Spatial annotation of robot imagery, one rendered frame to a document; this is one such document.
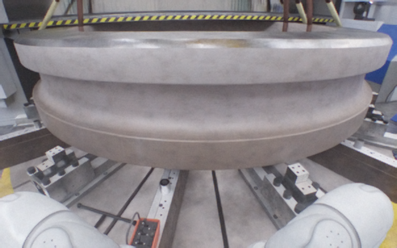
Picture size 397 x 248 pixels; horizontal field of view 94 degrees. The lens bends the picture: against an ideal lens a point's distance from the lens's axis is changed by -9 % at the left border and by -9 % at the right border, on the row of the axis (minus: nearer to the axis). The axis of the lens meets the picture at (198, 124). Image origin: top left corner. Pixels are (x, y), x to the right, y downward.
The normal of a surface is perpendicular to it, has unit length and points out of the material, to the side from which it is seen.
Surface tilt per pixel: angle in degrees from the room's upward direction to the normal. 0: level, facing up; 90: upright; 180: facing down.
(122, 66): 90
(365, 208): 17
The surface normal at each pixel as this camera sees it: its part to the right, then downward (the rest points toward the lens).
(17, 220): -0.08, -0.70
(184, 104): -0.06, 0.48
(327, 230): 0.04, -0.57
